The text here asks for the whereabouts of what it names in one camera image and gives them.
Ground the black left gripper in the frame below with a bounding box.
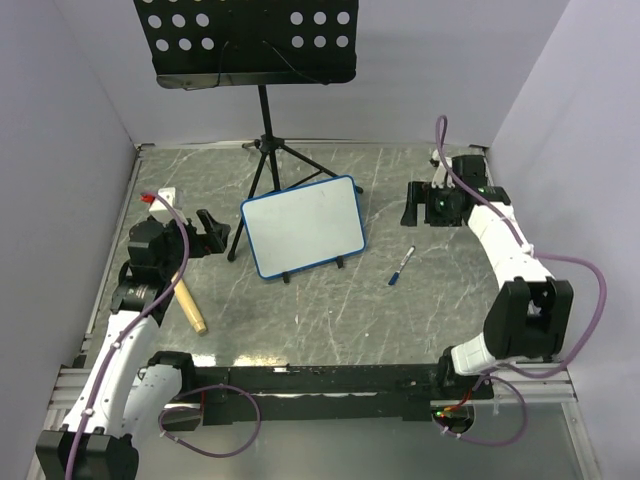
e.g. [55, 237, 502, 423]
[159, 208, 229, 278]

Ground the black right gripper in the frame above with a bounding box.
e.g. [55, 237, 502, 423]
[400, 181, 462, 228]

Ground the blue framed whiteboard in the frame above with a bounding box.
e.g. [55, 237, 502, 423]
[241, 175, 366, 280]

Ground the white blue whiteboard marker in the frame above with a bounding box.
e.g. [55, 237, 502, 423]
[388, 245, 416, 286]

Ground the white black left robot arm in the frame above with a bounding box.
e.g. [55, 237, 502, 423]
[36, 209, 230, 479]

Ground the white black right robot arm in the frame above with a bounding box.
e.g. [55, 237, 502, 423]
[401, 154, 574, 398]

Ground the wooden mallet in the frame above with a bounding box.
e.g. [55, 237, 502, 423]
[174, 279, 208, 335]

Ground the black music stand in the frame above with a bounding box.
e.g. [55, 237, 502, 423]
[132, 0, 365, 263]

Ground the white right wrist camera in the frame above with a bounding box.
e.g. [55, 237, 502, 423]
[430, 151, 456, 188]

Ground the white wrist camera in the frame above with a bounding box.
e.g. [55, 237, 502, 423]
[430, 151, 456, 188]
[140, 187, 185, 224]

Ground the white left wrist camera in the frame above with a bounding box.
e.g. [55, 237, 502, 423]
[140, 187, 185, 224]

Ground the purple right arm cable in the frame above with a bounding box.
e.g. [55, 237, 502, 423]
[434, 115, 608, 379]

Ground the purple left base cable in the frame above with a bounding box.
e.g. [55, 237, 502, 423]
[158, 383, 262, 459]

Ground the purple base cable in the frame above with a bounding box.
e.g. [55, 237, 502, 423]
[158, 383, 262, 459]
[434, 372, 529, 447]

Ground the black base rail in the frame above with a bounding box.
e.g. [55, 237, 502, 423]
[168, 364, 494, 426]

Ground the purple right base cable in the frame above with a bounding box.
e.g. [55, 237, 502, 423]
[434, 372, 529, 447]

